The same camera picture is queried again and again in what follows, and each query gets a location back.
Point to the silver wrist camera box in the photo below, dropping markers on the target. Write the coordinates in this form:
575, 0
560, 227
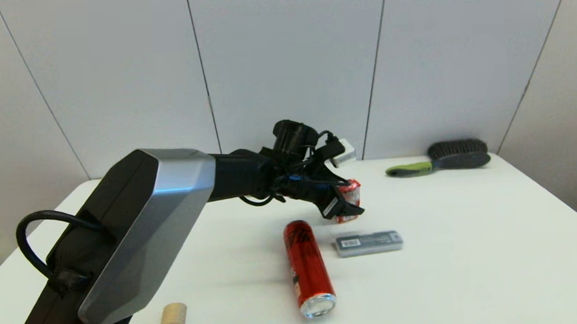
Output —
344, 152

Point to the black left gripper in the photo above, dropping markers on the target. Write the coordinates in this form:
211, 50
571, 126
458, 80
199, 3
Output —
294, 166

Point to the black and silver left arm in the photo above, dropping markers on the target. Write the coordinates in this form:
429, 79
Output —
142, 226

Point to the small ridged wooden block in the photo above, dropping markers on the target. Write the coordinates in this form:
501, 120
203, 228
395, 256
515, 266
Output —
173, 317

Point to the flat grey plastic case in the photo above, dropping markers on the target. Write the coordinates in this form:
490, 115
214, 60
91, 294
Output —
368, 243

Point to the tall red drink can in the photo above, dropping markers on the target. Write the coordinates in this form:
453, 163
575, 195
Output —
307, 266

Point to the red milk carton with cartoon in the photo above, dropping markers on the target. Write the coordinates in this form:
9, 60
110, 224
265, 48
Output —
352, 192

